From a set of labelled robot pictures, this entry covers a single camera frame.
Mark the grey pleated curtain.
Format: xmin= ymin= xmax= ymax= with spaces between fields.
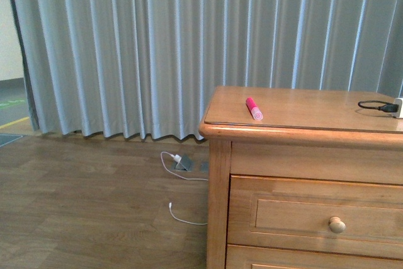
xmin=11 ymin=0 xmax=402 ymax=138

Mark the round wooden drawer knob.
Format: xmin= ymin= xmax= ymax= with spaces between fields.
xmin=328 ymin=216 xmax=346 ymax=234

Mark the grey floor outlet box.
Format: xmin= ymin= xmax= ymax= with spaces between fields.
xmin=171 ymin=155 xmax=194 ymax=171

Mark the wooden nightstand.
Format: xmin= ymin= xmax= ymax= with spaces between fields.
xmin=200 ymin=86 xmax=402 ymax=268

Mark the white charger block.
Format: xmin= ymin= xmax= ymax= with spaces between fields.
xmin=392 ymin=98 xmax=403 ymax=118

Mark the wooden drawer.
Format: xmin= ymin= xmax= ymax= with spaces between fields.
xmin=225 ymin=245 xmax=402 ymax=268
xmin=227 ymin=176 xmax=402 ymax=260

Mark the black cable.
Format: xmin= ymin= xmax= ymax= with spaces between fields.
xmin=357 ymin=100 xmax=395 ymax=113

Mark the white floor cable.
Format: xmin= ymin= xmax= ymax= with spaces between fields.
xmin=160 ymin=151 xmax=210 ymax=226

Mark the pink marker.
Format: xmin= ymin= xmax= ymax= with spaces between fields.
xmin=246 ymin=97 xmax=263 ymax=120

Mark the wooden top drawer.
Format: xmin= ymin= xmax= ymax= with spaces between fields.
xmin=227 ymin=176 xmax=402 ymax=260

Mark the white plug adapter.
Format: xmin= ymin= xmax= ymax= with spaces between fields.
xmin=171 ymin=154 xmax=182 ymax=163

